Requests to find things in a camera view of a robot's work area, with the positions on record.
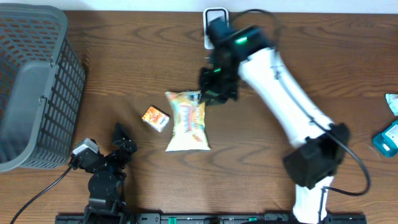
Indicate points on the yellow snack bag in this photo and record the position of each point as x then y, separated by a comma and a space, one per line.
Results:
189, 122

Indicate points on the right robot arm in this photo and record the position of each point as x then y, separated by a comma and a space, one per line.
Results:
313, 163

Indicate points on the white teal tissue pack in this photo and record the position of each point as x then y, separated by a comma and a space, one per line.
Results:
392, 101

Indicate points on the grey plastic mesh basket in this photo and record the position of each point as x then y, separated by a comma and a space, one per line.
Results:
42, 87

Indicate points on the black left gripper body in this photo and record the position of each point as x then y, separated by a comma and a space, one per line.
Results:
112, 168

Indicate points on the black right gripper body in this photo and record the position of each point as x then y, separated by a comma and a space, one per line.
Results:
219, 84

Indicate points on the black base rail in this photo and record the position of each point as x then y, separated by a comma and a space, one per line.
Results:
155, 218

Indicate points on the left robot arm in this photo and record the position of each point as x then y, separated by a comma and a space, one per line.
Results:
106, 203

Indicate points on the small orange box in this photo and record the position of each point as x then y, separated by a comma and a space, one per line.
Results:
156, 118

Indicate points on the teal mouthwash bottle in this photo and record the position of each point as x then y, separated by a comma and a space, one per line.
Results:
386, 141

